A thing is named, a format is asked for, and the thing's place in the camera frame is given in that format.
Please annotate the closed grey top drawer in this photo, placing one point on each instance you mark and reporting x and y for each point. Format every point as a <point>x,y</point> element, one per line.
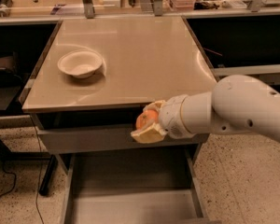
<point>103,138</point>

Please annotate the open grey middle drawer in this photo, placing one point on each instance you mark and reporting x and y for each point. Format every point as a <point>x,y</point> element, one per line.
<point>135,186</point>

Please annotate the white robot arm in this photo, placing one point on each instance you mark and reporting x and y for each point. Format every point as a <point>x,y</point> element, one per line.
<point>237,104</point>

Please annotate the white paper bowl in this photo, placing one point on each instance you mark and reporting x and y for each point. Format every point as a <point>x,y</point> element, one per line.
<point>80,63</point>

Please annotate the grey metal post left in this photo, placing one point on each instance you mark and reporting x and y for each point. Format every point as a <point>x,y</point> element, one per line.
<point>88,9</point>

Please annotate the grey metal post middle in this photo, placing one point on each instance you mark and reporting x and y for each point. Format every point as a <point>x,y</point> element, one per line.
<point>158,0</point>

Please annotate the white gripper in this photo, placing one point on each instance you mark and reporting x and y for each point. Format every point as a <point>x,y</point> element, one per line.
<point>172,116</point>

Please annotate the grey drawer cabinet with counter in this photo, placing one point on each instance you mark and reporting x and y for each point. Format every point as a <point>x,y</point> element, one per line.
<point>145,59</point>

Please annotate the black table leg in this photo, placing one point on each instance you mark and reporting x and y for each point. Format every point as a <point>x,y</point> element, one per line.
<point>44,187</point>

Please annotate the orange fruit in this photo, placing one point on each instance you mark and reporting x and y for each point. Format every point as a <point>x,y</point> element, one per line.
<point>145,118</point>

